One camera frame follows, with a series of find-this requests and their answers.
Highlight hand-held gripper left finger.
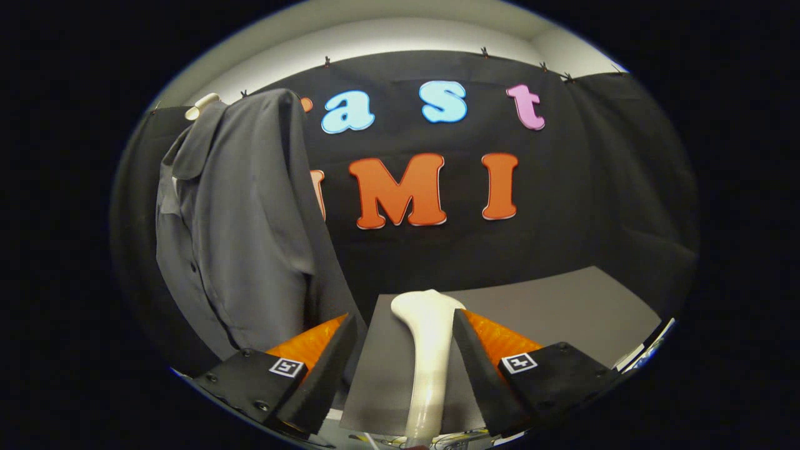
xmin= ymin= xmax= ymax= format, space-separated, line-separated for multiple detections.
xmin=194 ymin=312 xmax=358 ymax=438

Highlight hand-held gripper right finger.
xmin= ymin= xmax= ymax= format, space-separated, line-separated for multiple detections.
xmin=451 ymin=308 xmax=619 ymax=438

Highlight cream garment steamer head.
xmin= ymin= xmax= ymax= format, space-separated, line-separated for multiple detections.
xmin=391 ymin=289 xmax=466 ymax=448

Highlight dark grey button shirt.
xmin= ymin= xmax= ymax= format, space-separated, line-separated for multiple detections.
xmin=155 ymin=87 xmax=366 ymax=376

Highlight cream clothes hanger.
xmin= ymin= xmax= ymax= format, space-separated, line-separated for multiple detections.
xmin=184 ymin=92 xmax=221 ymax=121

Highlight grey cabinet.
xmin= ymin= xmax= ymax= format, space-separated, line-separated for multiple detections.
xmin=339 ymin=266 xmax=662 ymax=438

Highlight black backdrop cloth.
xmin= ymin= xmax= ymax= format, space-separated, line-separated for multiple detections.
xmin=111 ymin=50 xmax=699 ymax=376

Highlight row of black clips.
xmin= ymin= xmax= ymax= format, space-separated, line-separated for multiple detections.
xmin=150 ymin=47 xmax=626 ymax=113

